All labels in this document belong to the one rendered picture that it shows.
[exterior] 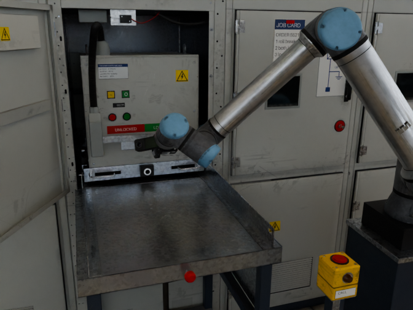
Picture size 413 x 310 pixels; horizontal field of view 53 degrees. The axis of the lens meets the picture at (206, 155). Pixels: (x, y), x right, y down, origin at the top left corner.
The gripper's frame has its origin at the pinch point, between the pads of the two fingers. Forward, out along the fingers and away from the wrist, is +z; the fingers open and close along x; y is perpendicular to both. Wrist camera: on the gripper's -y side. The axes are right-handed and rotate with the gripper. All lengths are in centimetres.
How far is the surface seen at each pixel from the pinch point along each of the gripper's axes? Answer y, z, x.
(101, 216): -23.0, -7.9, -24.5
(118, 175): -13.2, 18.6, -5.1
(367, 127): 111, 6, 5
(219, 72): 32.0, -6.0, 31.2
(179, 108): 14.9, 5.5, 19.9
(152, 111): 2.8, 5.8, 19.4
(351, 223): 75, -16, -40
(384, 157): 124, 15, -10
